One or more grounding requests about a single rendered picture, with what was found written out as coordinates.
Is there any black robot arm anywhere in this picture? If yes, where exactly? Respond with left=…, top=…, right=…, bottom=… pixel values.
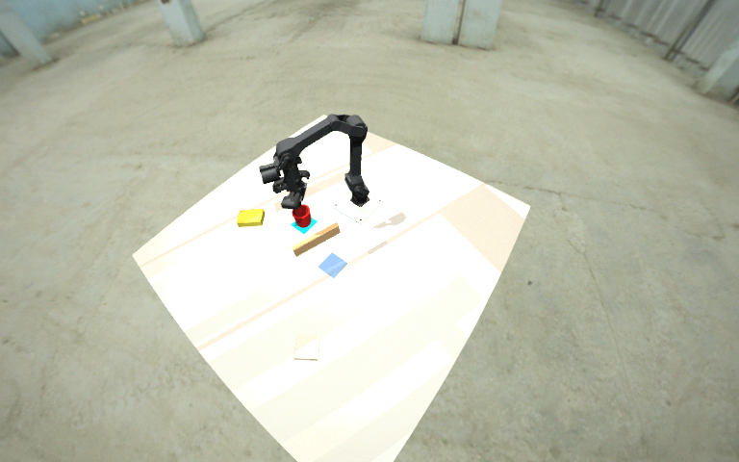
left=258, top=114, right=370, bottom=207

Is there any red cup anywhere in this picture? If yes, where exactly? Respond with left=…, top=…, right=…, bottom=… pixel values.
left=292, top=204, right=312, bottom=228

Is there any brown wooden block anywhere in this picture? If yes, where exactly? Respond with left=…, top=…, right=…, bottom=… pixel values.
left=292, top=222, right=341, bottom=257

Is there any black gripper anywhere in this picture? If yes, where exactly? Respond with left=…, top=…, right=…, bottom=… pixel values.
left=281, top=170, right=310, bottom=210

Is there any yellow flat block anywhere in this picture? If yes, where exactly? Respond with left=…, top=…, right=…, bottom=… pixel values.
left=236, top=209, right=265, bottom=227

